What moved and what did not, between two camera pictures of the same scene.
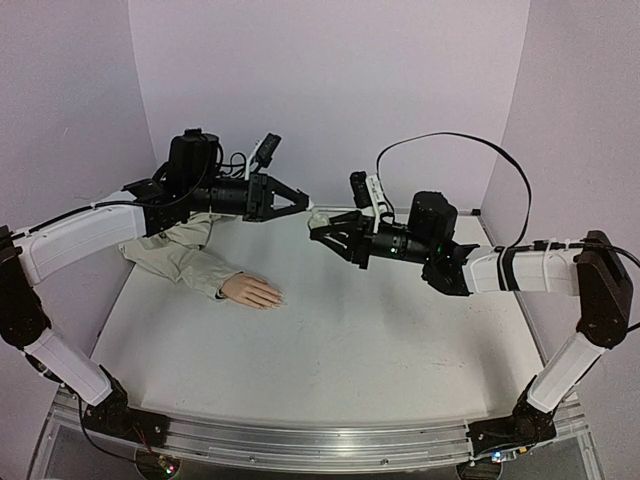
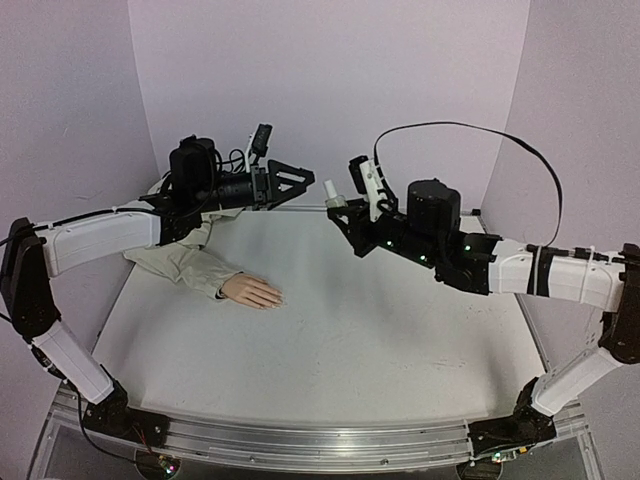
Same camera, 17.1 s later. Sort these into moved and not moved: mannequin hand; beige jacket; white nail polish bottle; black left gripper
Moved: white nail polish bottle; black left gripper
Not moved: mannequin hand; beige jacket
